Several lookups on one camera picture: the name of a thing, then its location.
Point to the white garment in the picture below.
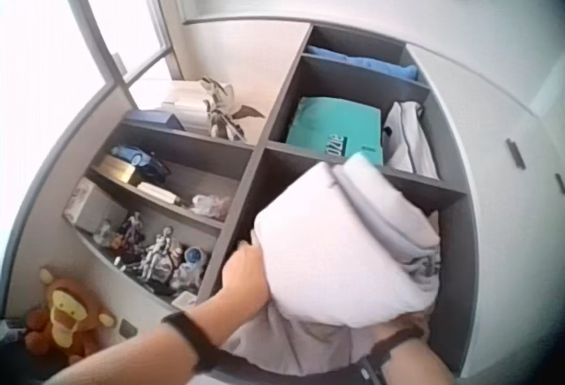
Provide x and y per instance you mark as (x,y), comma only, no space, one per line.
(326,248)

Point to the blue folded cloth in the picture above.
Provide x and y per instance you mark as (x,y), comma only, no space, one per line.
(366,63)

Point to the flat white box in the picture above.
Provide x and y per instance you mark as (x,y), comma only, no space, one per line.
(159,193)

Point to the person's right hand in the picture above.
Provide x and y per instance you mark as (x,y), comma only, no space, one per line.
(399,328)

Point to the white carton box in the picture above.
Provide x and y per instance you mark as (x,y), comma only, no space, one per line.
(92,206)

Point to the person's left hand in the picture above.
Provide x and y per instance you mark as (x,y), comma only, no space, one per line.
(245,277)

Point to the blue toy car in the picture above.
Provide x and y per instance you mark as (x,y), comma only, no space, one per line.
(139,157)

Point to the white wardrobe doors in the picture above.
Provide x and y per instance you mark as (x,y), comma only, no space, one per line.
(507,208)

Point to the black wrist band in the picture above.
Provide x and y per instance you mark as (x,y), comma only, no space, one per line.
(390,349)
(190,336)

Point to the orange plush toy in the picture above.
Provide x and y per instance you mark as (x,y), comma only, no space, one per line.
(66,314)

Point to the crumpled clear plastic bag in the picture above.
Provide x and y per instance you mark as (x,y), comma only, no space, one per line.
(209,206)

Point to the teal folded garment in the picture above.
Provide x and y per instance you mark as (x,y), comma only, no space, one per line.
(331,124)

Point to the group of small figurines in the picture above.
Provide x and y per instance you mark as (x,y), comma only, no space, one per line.
(159,254)

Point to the stack of white books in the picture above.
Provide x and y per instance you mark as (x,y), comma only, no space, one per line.
(187,104)

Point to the grey open shelf unit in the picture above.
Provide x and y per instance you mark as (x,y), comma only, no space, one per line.
(260,155)

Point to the dark blue box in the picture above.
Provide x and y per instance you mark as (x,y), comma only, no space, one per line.
(154,119)

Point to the small white card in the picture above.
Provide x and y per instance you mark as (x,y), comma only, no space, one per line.
(183,299)

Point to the white bag with dark trim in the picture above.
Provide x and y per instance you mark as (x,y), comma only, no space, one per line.
(408,142)

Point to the person's left fingers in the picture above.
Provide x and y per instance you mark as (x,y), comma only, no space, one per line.
(245,246)

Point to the light grey printed garment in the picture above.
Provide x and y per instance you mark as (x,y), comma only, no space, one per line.
(388,217)

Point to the grey window frame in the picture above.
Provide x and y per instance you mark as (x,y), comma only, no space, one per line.
(103,32)

